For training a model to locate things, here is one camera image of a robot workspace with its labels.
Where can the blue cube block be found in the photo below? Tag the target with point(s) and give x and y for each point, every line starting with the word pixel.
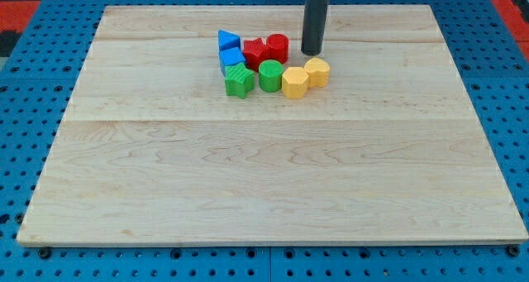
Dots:
pixel 230 57

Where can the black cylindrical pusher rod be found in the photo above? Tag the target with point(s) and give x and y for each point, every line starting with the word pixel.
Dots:
pixel 314 22

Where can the red cylinder block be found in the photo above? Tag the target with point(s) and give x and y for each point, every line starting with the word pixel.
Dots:
pixel 278 45

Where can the yellow heart block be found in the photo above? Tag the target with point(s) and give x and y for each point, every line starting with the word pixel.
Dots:
pixel 318 71

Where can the red star block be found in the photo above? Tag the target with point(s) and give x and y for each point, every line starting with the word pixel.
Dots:
pixel 255 52

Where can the green star block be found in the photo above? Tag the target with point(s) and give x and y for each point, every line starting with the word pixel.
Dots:
pixel 239 80

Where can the blue triangle block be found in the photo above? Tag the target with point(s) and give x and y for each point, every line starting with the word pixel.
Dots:
pixel 227 40

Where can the green cylinder block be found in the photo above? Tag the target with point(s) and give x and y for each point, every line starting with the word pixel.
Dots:
pixel 270 76

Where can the light wooden board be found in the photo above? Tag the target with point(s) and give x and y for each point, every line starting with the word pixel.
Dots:
pixel 152 153

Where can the yellow hexagon block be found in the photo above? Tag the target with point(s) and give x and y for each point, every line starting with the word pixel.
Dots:
pixel 294 82

